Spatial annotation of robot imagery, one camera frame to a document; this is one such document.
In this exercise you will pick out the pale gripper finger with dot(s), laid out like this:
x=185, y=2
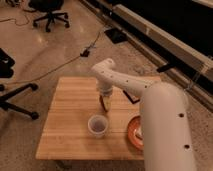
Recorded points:
x=108, y=102
x=102, y=102

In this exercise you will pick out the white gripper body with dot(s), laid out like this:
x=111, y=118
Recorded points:
x=105, y=91

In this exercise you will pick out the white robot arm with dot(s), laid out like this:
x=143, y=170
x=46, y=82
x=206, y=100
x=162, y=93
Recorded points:
x=163, y=110

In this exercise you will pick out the dark brown box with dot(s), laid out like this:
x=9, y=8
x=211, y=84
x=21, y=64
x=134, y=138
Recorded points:
x=130, y=98

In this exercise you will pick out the orange plate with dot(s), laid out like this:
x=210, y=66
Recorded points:
x=133, y=124

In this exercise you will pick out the white sponge block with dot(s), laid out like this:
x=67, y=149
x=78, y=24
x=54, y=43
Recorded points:
x=138, y=133

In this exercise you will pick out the wooden table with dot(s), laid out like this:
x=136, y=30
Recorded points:
x=66, y=136

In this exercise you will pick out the black floor plate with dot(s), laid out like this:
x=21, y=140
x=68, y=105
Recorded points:
x=115, y=35

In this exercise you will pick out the black office chair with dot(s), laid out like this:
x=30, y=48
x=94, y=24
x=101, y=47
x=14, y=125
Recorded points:
x=51, y=10

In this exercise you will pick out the black chair base left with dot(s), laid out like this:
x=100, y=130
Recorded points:
x=6, y=71

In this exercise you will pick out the long grey rail beam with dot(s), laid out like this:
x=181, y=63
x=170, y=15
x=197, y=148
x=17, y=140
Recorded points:
x=181, y=50

